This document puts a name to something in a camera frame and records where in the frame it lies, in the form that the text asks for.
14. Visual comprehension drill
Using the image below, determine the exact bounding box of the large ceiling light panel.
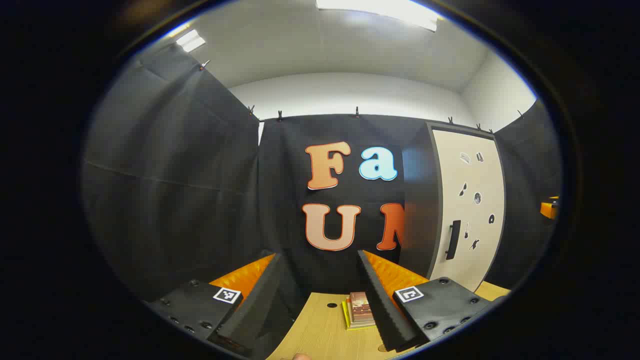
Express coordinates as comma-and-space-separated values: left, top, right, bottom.
316, 0, 443, 32

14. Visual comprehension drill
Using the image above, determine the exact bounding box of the black backdrop cloth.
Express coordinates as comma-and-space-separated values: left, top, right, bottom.
82, 47, 563, 311

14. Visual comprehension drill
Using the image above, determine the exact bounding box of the small ceiling light panel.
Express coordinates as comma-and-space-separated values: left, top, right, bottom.
175, 29, 207, 53

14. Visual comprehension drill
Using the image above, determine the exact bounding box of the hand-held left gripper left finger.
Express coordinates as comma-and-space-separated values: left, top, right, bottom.
142, 252, 287, 357

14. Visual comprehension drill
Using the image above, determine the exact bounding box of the white cabinet door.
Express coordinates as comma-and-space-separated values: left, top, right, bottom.
430, 129, 506, 293

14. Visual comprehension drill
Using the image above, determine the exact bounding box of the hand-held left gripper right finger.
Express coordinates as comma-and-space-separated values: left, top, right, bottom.
356, 249, 496, 353

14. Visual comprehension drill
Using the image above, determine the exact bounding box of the yellow book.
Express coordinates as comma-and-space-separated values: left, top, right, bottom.
341, 299, 377, 331

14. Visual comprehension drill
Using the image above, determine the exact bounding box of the black cabinet door handle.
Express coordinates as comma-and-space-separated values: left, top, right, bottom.
445, 220, 462, 261

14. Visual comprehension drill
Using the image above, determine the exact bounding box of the row of black cloth clips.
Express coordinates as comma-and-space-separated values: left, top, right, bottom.
200, 60, 526, 126

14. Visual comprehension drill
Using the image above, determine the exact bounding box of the grey cabinet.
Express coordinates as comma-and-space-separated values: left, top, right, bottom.
402, 120, 507, 293

